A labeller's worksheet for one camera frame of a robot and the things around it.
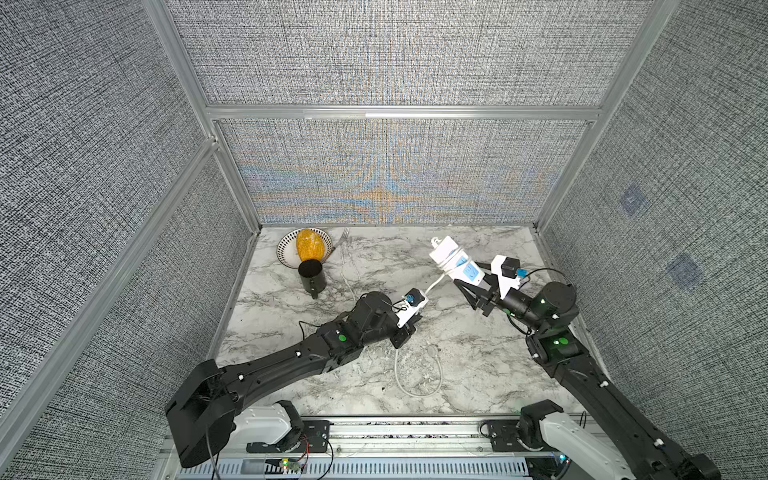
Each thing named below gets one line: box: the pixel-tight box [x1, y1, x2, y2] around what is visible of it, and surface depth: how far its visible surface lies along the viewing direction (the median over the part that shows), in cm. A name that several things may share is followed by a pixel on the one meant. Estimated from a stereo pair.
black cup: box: [298, 258, 327, 300], surface depth 99 cm
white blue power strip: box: [429, 235, 485, 286], surface depth 67 cm
